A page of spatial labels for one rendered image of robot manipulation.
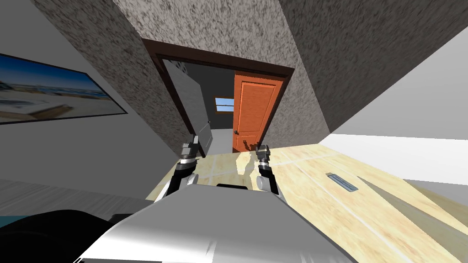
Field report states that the framed beach picture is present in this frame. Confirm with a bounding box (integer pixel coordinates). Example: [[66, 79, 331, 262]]
[[0, 53, 128, 126]]

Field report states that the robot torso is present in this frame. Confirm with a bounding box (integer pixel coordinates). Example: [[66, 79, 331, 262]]
[[74, 183, 357, 263]]

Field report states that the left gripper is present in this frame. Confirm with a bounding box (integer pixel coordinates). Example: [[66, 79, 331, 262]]
[[181, 135, 200, 159]]

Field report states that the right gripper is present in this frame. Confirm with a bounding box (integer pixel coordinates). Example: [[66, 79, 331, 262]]
[[255, 144, 271, 163]]

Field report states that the small window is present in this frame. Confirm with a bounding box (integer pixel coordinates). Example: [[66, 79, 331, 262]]
[[214, 96, 235, 114]]

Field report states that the orange panelled door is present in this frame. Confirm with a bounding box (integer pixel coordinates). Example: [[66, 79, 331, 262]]
[[232, 71, 286, 154]]

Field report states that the grey door leaf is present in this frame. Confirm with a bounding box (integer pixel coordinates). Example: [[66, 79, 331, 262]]
[[162, 58, 214, 157]]

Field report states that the grey floor vent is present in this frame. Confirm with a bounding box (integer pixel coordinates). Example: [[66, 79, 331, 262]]
[[325, 172, 359, 193]]

